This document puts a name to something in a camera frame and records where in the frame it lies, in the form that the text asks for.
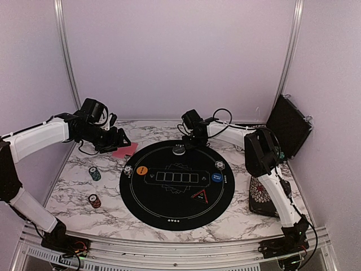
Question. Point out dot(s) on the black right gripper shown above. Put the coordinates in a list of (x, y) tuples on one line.
[(189, 146)]

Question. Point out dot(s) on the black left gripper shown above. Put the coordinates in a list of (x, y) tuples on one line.
[(115, 140)]

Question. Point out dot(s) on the black dealer button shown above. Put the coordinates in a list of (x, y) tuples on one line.
[(179, 150)]

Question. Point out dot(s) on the grey chip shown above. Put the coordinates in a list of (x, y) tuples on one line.
[(220, 165), (128, 170)]

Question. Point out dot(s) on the blue small blind button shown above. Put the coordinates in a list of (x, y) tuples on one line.
[(217, 178)]

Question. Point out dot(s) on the red triangle all-in marker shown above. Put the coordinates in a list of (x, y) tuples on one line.
[(201, 196)]

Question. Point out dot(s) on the orange big blind button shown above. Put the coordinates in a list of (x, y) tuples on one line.
[(142, 170)]

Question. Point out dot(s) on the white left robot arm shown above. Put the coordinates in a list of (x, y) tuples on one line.
[(32, 154)]

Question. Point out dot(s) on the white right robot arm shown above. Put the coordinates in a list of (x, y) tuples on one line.
[(262, 159)]

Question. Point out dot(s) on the red playing card deck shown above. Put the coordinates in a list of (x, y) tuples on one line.
[(121, 152)]

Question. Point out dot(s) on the green poker chip stack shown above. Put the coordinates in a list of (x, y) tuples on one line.
[(94, 173)]

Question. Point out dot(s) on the round black poker mat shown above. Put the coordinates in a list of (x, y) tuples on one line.
[(162, 197)]

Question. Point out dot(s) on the red poker chip stack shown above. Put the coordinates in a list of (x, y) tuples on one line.
[(94, 201)]

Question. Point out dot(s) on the floral patterned pouch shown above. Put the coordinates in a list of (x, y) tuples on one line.
[(259, 199)]

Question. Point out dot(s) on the black poker chip case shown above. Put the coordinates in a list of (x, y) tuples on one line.
[(290, 126)]

